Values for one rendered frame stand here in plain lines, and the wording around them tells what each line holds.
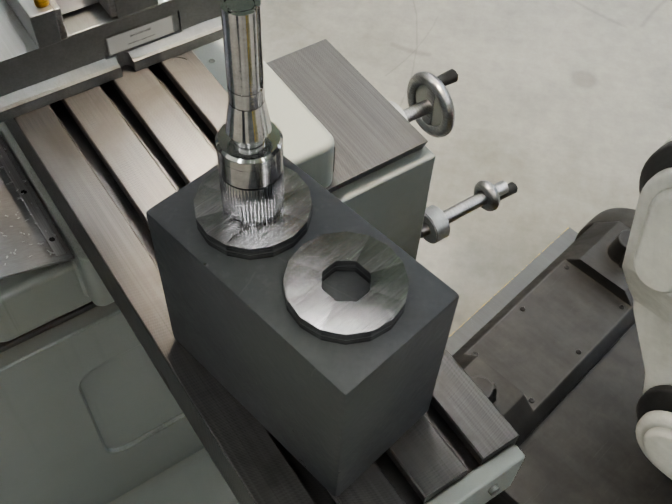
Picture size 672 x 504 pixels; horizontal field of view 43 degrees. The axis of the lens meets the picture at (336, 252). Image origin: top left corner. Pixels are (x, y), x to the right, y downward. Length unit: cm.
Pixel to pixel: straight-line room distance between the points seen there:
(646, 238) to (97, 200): 56
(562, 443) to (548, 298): 22
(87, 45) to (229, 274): 48
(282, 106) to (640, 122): 150
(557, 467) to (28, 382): 69
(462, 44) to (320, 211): 198
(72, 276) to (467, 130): 150
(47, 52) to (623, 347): 87
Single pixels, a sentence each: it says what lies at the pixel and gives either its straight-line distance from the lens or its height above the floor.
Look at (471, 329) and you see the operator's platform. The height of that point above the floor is 40.
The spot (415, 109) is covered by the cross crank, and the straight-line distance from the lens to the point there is 144.
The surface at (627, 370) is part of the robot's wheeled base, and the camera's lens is 129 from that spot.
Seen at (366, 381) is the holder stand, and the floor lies 111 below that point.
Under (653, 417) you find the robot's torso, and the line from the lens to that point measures 109.
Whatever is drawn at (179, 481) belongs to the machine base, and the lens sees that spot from 155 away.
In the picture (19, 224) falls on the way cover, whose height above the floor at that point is 86.
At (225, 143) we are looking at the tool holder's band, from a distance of 59.
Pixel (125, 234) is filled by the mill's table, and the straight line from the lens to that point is 90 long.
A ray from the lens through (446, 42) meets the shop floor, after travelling 261.
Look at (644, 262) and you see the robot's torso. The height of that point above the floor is 94.
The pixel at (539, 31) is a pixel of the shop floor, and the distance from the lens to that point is 271.
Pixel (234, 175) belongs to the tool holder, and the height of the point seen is 118.
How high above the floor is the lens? 162
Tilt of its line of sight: 53 degrees down
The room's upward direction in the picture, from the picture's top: 3 degrees clockwise
